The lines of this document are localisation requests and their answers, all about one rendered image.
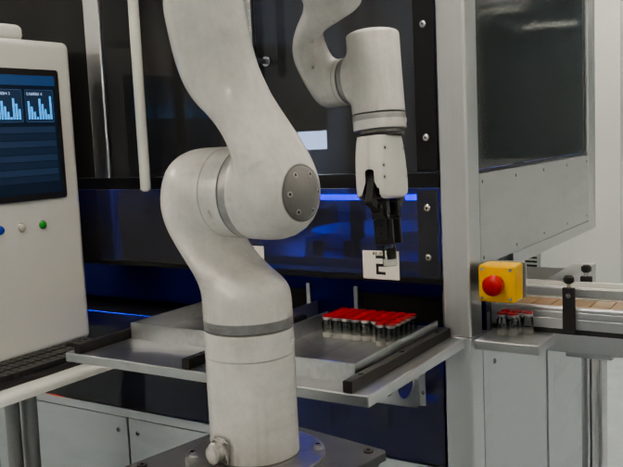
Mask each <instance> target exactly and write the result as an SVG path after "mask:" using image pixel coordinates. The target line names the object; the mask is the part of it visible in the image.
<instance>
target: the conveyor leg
mask: <svg viewBox="0 0 623 467"><path fill-rule="evenodd" d="M566 356H567V357H576V358H581V420H582V467H607V361H608V360H613V359H614V358H615V357H606V356H596V355H587V354H578V353H568V352H566Z"/></svg>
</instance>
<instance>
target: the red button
mask: <svg viewBox="0 0 623 467"><path fill-rule="evenodd" d="M482 289H483V291H484V292H485V294H486V295H488V296H490V297H496V296H497V295H499V294H501V293H502V291H503V289H504V282H503V280H502V278H501V277H500V276H498V275H490V276H488V277H486V278H485V279H484V280H483V282H482Z"/></svg>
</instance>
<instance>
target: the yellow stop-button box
mask: <svg viewBox="0 0 623 467"><path fill-rule="evenodd" d="M490 275H498V276H500V277H501V278H502V280H503V282H504V289H503V291H502V293H501V294H499V295H497V296H496V297H490V296H488V295H486V294H485V292H484V291H483V289H482V282H483V280H484V279H485V278H486V277H488V276H490ZM478 280H479V300H480V301H488V302H502V303H515V302H516V301H518V300H520V299H521V298H524V297H526V262H525V261H519V260H497V259H492V260H489V261H488V262H485V263H483V264H481V265H479V266H478Z"/></svg>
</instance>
